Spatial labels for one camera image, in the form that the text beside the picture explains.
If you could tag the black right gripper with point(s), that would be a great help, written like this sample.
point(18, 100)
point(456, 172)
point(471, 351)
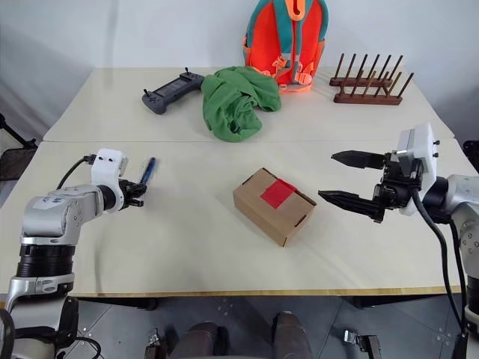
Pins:
point(397, 191)

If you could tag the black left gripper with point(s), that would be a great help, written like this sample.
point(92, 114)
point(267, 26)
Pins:
point(128, 191)

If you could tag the blue pen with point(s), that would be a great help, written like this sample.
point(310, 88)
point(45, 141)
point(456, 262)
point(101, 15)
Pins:
point(149, 170)

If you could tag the brown cardboard box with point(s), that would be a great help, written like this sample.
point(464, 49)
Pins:
point(262, 215)

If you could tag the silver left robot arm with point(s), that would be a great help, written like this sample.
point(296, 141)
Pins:
point(48, 213)

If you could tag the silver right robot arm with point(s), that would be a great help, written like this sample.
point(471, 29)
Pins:
point(464, 187)

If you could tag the red tape patch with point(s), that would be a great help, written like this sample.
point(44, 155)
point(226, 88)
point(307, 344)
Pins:
point(276, 193)

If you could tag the brown wooden peg rack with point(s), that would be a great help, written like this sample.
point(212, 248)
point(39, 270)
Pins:
point(368, 98)

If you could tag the grey handheld controller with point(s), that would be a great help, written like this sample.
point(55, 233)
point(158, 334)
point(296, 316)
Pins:
point(168, 91)

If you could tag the green cloth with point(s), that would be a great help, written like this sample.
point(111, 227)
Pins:
point(224, 108)

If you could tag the dark flat platform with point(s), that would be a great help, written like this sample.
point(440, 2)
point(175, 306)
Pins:
point(16, 164)

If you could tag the black tripod stand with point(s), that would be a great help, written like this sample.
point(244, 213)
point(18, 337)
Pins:
point(16, 136)

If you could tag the metal caster wheel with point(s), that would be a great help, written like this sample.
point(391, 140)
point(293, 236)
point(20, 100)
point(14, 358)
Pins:
point(359, 342)
point(154, 342)

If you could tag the dark rounded shape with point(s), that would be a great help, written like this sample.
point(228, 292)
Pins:
point(292, 336)
point(204, 340)

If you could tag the orange teal backpack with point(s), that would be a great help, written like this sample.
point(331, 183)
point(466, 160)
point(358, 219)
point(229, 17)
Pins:
point(269, 41)

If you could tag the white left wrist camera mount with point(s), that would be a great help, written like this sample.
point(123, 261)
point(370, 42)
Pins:
point(106, 166)

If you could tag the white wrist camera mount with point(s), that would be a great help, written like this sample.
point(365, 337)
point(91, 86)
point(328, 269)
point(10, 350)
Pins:
point(106, 166)
point(423, 149)

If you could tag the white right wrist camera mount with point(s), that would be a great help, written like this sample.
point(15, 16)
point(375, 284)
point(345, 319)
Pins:
point(423, 149)

